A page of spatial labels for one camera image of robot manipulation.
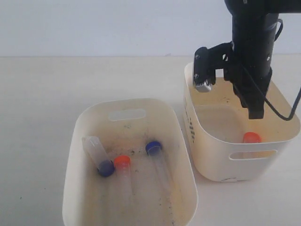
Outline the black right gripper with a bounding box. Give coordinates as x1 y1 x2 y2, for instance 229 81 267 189
206 13 279 120

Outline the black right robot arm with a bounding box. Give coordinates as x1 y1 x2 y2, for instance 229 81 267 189
203 0 301 121

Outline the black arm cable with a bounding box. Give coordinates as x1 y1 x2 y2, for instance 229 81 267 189
239 18 301 121

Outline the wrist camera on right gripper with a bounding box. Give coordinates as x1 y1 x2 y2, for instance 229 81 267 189
192 47 213 93

